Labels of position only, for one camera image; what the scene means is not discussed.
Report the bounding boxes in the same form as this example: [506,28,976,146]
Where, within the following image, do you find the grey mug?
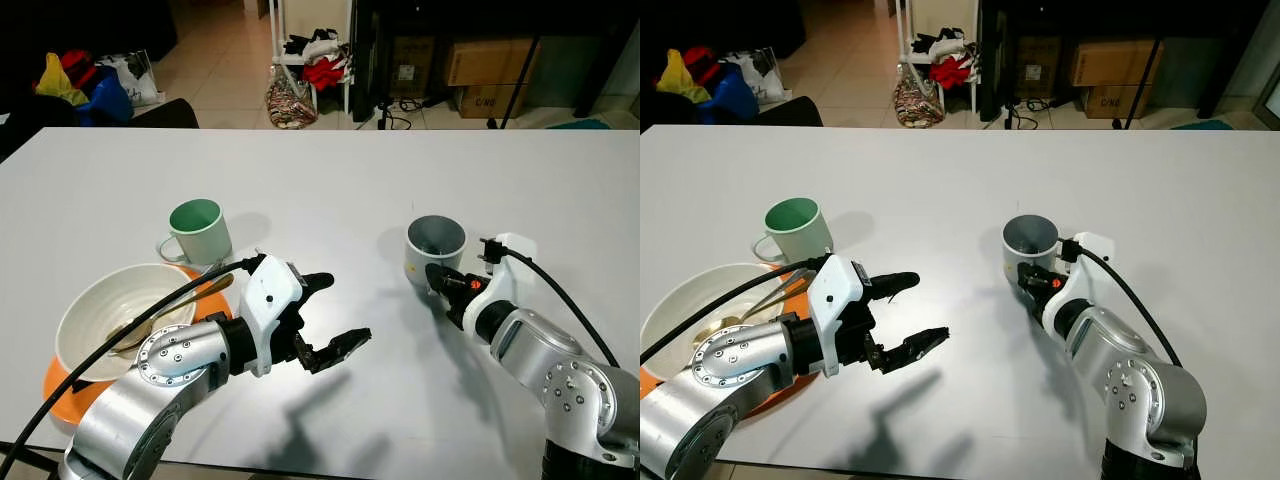
[1002,214,1061,286]
[404,215,469,298]

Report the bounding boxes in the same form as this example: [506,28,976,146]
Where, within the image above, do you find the golden metal spoon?
[108,272,237,358]
[693,270,816,351]

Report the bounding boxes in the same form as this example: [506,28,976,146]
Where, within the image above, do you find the pale green mug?
[157,198,233,267]
[752,196,834,266]

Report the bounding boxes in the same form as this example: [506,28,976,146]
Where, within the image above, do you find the patterned fabric bag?
[893,62,946,128]
[264,65,319,131]

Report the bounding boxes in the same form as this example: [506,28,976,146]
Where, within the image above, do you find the white bowl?
[55,263,198,383]
[640,262,791,381]

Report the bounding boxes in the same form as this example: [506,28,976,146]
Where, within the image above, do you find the printed brown cardboard box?
[1085,83,1151,121]
[458,83,531,121]

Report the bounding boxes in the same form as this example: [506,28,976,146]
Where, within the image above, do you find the red cloth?
[928,55,973,91]
[302,57,348,93]

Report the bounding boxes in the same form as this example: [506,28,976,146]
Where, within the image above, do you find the dark cardboard box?
[390,35,433,99]
[1015,35,1061,99]

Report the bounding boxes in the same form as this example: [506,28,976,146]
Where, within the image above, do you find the black slanted pole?
[1122,35,1166,131]
[498,35,546,131]

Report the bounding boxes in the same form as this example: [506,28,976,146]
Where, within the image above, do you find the black and white clothes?
[283,28,346,63]
[910,27,969,59]

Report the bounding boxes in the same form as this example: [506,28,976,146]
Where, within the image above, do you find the white plastic bag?
[722,47,786,104]
[100,50,161,109]

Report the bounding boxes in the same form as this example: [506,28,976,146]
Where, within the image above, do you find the white metal rack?
[893,0,981,113]
[268,0,353,116]

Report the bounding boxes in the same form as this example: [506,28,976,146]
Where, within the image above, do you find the blue bag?
[75,68,136,126]
[700,65,759,123]

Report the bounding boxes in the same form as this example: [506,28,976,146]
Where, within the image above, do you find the dark wooden sideboard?
[978,0,1280,119]
[348,0,641,123]

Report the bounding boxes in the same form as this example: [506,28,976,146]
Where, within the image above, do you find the red bag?
[60,48,101,89]
[683,46,721,81]

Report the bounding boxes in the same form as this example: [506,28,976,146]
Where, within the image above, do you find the yellow bag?
[655,48,706,101]
[35,52,89,106]

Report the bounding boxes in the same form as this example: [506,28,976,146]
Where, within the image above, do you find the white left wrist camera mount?
[808,255,867,379]
[238,255,306,379]

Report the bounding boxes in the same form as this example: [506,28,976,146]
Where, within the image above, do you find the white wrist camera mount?
[1042,232,1116,336]
[808,255,867,379]
[238,255,306,379]
[478,233,538,313]

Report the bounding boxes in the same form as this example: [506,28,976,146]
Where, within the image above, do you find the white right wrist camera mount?
[478,233,538,313]
[1042,232,1116,336]

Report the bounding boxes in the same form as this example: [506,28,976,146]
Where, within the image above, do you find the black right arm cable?
[480,237,623,369]
[1058,238,1183,369]

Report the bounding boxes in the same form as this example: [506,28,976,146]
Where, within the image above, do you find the black floor cable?
[375,95,446,131]
[1000,95,1071,131]

